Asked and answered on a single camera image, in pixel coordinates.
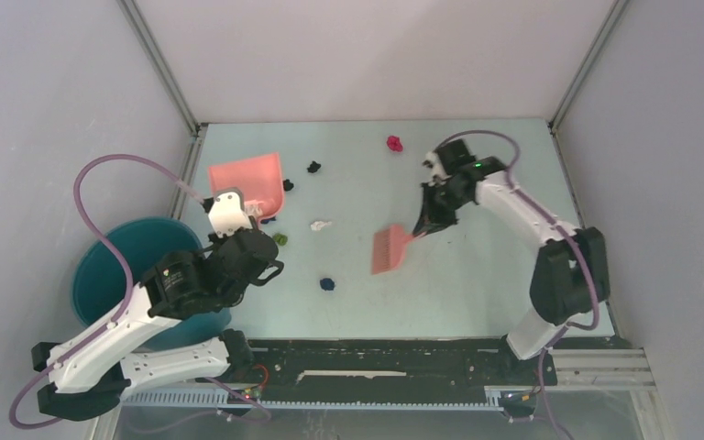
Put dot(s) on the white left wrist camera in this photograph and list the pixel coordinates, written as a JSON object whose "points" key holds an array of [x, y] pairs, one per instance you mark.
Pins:
{"points": [[226, 213]]}

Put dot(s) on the magenta paper scrap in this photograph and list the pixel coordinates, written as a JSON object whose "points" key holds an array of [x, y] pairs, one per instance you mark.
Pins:
{"points": [[394, 144]]}

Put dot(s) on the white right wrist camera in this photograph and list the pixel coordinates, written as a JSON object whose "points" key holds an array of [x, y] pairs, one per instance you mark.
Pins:
{"points": [[435, 167]]}

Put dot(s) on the black paper scrap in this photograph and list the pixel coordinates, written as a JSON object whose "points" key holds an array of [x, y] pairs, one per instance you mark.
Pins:
{"points": [[314, 167], [287, 185]]}

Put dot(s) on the black paper scrap near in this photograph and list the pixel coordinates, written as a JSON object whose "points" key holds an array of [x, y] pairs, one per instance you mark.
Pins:
{"points": [[287, 185]]}

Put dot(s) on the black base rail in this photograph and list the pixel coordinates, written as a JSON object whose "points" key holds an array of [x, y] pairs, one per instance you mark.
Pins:
{"points": [[454, 372]]}

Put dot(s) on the dark blue scrap near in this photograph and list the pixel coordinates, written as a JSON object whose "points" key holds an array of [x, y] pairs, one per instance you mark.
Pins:
{"points": [[327, 284]]}

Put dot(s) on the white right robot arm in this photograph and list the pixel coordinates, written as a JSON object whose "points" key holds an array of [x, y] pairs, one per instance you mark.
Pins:
{"points": [[570, 276]]}

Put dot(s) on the pink hand brush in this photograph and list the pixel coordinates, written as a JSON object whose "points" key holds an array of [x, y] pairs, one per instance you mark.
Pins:
{"points": [[389, 248]]}

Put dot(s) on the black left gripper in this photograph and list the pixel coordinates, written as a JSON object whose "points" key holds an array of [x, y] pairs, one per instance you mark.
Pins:
{"points": [[220, 242]]}

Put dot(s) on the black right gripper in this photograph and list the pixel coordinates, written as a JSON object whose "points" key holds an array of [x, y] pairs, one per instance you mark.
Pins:
{"points": [[432, 220]]}

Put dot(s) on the teal plastic bucket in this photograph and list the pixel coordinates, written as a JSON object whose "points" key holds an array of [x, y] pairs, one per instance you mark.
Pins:
{"points": [[99, 282]]}

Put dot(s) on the pink dustpan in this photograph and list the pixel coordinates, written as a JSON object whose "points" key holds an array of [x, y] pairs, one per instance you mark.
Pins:
{"points": [[258, 179]]}

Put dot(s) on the aluminium corner post left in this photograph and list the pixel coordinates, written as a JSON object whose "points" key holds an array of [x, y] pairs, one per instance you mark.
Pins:
{"points": [[145, 37]]}

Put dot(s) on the aluminium corner post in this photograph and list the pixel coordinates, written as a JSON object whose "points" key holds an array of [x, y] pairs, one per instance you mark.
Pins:
{"points": [[145, 37], [610, 22]]}

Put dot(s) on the green paper scrap left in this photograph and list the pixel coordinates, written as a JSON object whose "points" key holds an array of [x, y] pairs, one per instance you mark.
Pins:
{"points": [[280, 239]]}

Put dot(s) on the white paper scrap left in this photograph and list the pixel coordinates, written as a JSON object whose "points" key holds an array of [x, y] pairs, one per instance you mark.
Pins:
{"points": [[318, 225]]}

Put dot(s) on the black paper scrap far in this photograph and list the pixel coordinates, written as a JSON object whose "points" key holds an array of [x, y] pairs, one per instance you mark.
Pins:
{"points": [[314, 167]]}

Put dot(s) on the aluminium corner post right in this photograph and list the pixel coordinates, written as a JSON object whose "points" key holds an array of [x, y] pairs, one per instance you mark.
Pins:
{"points": [[610, 22]]}

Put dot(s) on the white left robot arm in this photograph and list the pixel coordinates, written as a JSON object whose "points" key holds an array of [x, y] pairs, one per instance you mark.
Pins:
{"points": [[95, 371]]}

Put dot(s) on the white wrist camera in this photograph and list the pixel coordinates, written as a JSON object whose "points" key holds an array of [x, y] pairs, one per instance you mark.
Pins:
{"points": [[435, 167], [226, 213]]}

